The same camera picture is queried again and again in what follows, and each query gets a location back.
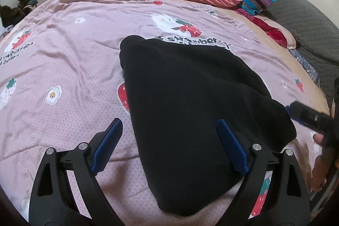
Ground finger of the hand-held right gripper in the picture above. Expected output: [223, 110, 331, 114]
[285, 101, 332, 134]

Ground red cloth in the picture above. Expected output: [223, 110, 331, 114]
[234, 7, 289, 49]

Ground striped colourful cloth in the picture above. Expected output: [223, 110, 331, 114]
[238, 0, 277, 16]

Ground grey quilted headboard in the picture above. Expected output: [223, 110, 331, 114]
[228, 0, 339, 102]

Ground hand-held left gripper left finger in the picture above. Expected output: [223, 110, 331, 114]
[29, 117, 125, 226]

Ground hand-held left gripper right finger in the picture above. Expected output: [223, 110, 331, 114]
[216, 119, 310, 226]

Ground black sweater with orange cuffs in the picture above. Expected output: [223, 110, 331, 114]
[119, 35, 296, 217]

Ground person's right hand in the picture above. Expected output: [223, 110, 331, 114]
[310, 133, 329, 192]

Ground blue floral cloth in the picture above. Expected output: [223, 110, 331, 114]
[289, 49, 321, 87]

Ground pink strawberry print bedsheet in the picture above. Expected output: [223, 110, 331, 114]
[0, 0, 331, 226]

